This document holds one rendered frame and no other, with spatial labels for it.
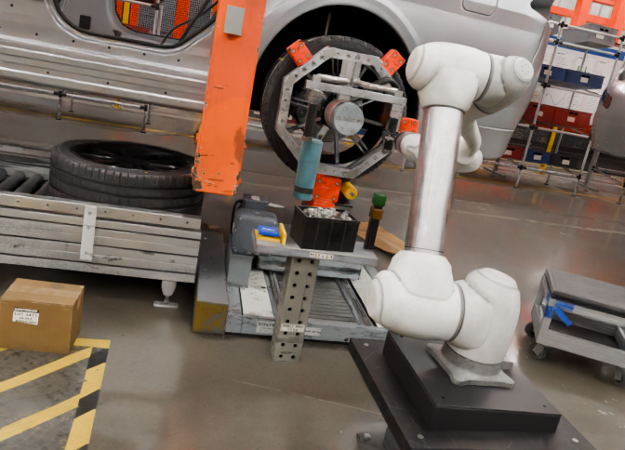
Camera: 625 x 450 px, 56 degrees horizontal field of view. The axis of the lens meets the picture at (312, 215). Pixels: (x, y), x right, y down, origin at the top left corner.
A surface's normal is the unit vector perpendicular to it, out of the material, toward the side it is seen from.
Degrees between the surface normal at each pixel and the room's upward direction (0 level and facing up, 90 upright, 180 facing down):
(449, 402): 3
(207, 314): 90
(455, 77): 76
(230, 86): 90
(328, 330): 90
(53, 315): 90
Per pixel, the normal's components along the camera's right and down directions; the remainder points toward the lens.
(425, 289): 0.19, -0.11
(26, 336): 0.13, 0.29
